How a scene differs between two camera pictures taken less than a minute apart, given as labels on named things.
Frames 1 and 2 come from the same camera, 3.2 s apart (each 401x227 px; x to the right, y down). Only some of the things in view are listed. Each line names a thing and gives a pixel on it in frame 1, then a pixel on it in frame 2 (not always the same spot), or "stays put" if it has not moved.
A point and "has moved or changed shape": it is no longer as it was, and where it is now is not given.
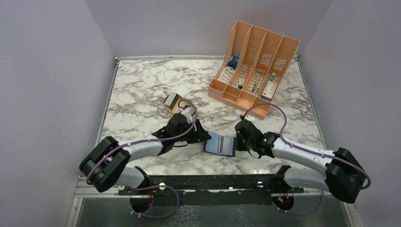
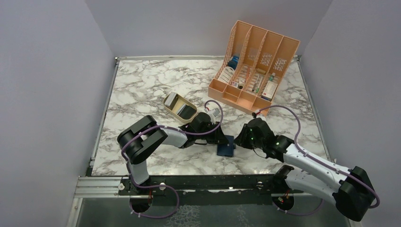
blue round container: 233,63 stays put
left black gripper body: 193,136 to 213,137
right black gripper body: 241,144 stays put
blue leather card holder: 220,144 has moved or changed shape
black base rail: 216,189 stays put
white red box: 269,89 stays put
